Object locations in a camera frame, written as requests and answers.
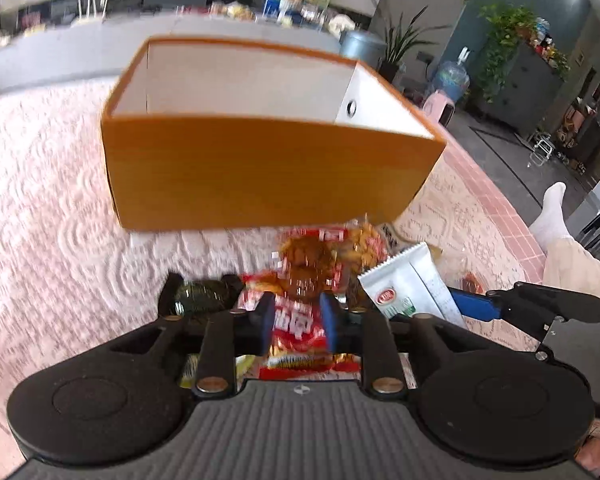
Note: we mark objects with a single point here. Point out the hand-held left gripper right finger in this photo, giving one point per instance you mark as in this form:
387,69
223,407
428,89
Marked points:
328,322

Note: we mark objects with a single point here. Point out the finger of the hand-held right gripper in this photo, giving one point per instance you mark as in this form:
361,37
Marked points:
472,305

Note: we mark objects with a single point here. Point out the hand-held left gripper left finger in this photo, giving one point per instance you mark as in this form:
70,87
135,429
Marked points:
266,317

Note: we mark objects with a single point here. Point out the dark green snack packet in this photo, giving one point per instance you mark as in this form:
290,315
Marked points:
200,297

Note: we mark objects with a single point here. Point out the white green snack packet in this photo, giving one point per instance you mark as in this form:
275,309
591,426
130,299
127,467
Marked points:
405,285

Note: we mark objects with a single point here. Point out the orange cardboard box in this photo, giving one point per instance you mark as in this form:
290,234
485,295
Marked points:
260,175

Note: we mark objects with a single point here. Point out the clear brown snack packet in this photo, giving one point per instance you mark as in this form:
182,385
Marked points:
472,280

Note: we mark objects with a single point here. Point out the clear red label snack packet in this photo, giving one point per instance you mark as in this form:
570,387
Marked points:
305,270

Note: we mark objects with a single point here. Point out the beige trouser leg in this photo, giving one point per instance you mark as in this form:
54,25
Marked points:
580,265

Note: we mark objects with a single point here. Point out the orange stick snack packet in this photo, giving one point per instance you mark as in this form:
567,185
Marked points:
365,240

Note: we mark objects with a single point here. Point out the white sock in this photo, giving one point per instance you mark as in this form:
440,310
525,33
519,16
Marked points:
550,215

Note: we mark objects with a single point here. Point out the white metal rack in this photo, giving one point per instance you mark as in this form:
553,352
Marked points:
542,147

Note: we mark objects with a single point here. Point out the pink fan heater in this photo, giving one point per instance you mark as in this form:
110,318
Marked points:
437,105

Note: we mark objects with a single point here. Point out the large water bottle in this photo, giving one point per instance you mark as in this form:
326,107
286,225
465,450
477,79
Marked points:
450,80

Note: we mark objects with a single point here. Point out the grey cabinet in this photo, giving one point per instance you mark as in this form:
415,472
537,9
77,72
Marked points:
530,85

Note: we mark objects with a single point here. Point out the potted long leaf plant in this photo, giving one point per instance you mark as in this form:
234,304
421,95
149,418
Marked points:
397,45

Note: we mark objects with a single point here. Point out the trailing green plant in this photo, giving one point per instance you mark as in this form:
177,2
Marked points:
505,30

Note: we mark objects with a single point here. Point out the grey metal trash can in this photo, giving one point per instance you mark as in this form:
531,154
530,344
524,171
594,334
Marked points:
362,45

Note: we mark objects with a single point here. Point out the pile of assorted snack packets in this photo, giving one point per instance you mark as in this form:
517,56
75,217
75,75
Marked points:
235,10

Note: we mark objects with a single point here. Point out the long white counter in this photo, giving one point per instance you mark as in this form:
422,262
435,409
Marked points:
130,30

